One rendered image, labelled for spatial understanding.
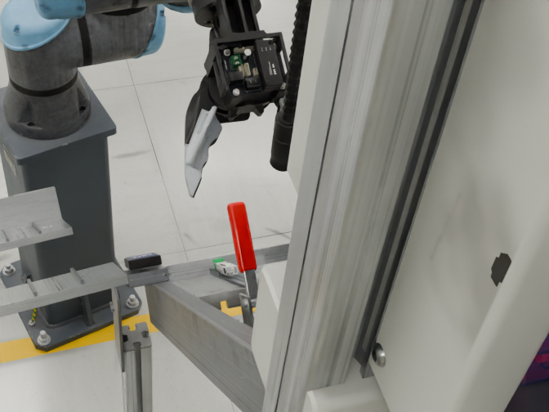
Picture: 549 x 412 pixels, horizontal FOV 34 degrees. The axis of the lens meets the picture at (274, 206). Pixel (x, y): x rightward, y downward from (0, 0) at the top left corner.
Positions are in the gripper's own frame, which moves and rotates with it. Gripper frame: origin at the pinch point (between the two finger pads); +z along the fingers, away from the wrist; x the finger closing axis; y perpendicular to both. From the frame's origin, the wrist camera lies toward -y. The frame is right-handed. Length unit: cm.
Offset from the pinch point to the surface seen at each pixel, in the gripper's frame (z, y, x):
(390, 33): 12, 68, -14
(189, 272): 2.2, -31.0, -4.0
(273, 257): 2.3, -31.0, 7.7
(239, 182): -34, -131, 30
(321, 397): 21, 52, -14
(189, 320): 11.7, 0.1, -10.1
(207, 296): 8.0, -13.0, -5.6
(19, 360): 1, -113, -29
